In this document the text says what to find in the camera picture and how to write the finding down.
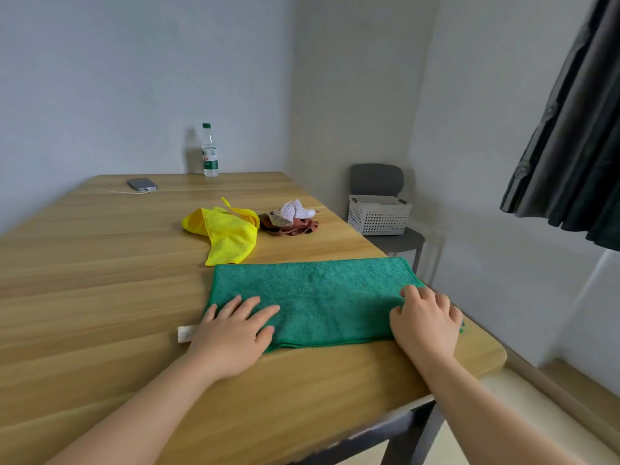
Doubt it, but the yellow cloth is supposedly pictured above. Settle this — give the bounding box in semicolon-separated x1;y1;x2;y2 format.
181;196;262;267

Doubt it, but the person's right hand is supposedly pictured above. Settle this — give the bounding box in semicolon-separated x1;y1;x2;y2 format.
389;284;464;369

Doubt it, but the person's left hand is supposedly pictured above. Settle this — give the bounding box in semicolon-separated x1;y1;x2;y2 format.
186;294;282;382

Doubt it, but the white charging cable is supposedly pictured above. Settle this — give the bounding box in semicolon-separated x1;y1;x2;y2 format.
82;186;151;195

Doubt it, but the clear green-label water bottle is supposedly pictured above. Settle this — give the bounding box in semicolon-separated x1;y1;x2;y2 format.
201;122;220;178

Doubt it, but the dark grey curtain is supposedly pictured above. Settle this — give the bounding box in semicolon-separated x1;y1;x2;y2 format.
499;0;620;253

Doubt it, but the white plastic basket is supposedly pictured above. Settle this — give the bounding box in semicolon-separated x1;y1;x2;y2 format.
347;194;414;236

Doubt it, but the wooden table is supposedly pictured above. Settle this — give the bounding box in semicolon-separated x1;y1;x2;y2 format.
0;172;508;465

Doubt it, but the person's right forearm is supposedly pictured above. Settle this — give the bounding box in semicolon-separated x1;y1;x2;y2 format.
418;356;590;465

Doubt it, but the grey chair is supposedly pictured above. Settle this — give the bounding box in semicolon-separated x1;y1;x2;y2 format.
348;163;426;276

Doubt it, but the lilac dotted white cloth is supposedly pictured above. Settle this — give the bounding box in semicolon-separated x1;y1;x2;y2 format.
267;198;317;228

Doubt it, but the green cloth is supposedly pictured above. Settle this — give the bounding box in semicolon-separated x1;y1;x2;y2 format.
176;256;466;355

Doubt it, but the person's left forearm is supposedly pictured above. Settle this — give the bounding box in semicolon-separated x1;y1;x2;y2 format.
46;355;223;465

